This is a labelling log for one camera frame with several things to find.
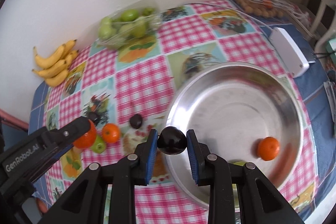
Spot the green framed whiteboard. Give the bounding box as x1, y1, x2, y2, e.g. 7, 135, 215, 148
326, 38, 336, 55

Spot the green round fruit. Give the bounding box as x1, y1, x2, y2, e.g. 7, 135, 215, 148
231, 161, 247, 166

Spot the orange tangerine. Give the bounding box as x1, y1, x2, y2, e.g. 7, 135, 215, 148
73, 120, 97, 149
257, 136, 280, 161
101, 123, 121, 144

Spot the smartphone in clear case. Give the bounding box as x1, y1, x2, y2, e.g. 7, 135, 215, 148
323, 81, 336, 138

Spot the clear box of nuts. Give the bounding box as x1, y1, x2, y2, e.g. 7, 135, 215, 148
235, 0, 309, 20

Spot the person's hand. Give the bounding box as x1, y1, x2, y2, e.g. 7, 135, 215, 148
35, 198, 48, 214

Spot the pink checkered tablecloth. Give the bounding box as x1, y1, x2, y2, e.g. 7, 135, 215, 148
42, 3, 320, 224

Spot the dark plum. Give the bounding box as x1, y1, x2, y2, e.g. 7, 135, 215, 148
87, 111, 101, 126
129, 113, 143, 129
157, 126, 187, 155

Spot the white plastic box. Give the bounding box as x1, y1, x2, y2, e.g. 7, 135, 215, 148
269, 27, 310, 78

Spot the green mango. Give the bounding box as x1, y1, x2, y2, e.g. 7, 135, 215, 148
90, 135, 106, 154

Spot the clear tray of green fruits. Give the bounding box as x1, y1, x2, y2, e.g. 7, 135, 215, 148
96, 0, 162, 50

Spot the large steel basin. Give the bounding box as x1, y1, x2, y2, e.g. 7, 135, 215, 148
164, 62, 301, 212

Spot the yellow banana bunch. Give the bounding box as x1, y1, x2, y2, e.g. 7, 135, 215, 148
32, 40, 79, 88

